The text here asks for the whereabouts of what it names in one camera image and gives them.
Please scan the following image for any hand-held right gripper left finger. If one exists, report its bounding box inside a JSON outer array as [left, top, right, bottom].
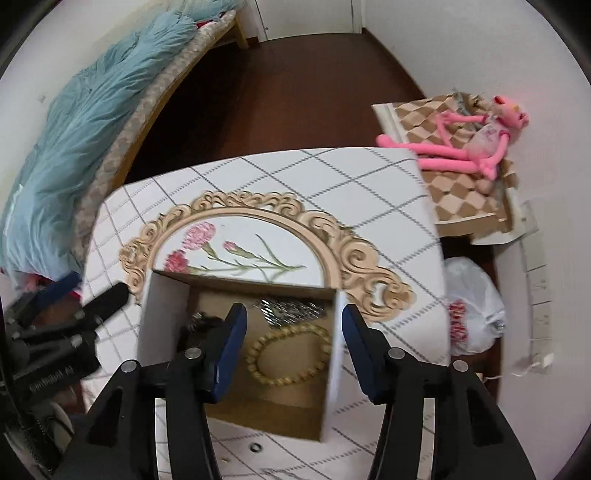
[[60, 303, 249, 480]]

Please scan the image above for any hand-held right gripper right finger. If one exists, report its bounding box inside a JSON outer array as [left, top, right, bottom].
[[341, 304, 539, 480]]

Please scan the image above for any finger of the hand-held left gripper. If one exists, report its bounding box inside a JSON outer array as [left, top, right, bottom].
[[7, 271, 83, 325], [18, 282, 131, 357]]

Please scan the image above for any wooden bead bracelet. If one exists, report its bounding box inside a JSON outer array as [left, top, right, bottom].
[[246, 322, 334, 385]]

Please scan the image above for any white cardboard box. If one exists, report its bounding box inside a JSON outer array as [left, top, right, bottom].
[[137, 270, 354, 443]]

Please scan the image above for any dark metal jewelry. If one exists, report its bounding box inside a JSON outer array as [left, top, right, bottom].
[[185, 311, 228, 337]]

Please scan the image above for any ornate floral tray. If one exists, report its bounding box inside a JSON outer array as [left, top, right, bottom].
[[119, 190, 413, 325]]

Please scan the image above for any white plastic bag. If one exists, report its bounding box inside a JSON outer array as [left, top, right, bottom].
[[444, 257, 507, 357]]

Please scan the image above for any light blue blanket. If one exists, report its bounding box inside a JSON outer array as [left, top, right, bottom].
[[0, 9, 200, 278]]

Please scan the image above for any white checked tablecloth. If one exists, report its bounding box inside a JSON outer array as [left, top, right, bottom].
[[83, 147, 451, 480]]

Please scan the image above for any brown checkered cloth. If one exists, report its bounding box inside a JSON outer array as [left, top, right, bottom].
[[396, 92, 520, 228]]

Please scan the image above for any wooden bed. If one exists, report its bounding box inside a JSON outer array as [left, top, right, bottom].
[[69, 9, 250, 241]]

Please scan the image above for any pink plush toy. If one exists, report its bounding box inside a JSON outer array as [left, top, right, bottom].
[[376, 95, 532, 180]]

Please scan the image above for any light green pillow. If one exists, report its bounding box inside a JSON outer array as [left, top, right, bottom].
[[178, 0, 242, 21]]

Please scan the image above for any white door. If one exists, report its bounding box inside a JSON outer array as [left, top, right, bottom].
[[242, 0, 365, 43]]

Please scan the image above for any silver chain jewelry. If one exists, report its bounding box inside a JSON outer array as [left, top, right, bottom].
[[252, 298, 327, 330]]

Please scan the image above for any white cable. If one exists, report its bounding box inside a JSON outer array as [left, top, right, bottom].
[[512, 353, 556, 378]]

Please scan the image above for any white wall outlet panel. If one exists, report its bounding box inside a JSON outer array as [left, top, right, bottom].
[[521, 234, 556, 352]]

